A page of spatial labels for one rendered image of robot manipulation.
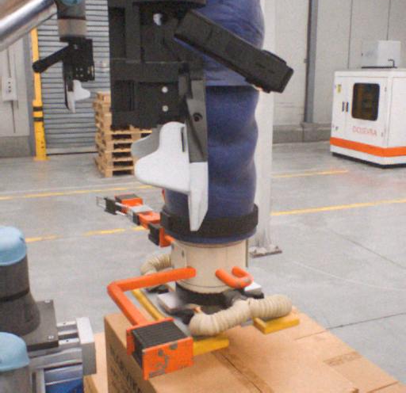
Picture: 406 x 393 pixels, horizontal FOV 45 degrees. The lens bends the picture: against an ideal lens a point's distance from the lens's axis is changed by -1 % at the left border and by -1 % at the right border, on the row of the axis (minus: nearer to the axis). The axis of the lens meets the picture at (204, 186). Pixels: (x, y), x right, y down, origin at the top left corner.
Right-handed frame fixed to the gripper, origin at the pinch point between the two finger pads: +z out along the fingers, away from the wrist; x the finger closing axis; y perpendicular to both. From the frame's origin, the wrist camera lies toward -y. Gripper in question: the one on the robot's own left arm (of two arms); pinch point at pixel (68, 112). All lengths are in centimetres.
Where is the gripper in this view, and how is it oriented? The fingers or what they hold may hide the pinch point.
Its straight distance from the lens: 142.1
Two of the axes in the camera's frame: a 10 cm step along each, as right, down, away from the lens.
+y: 9.4, -0.7, 3.3
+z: 0.0, 9.7, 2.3
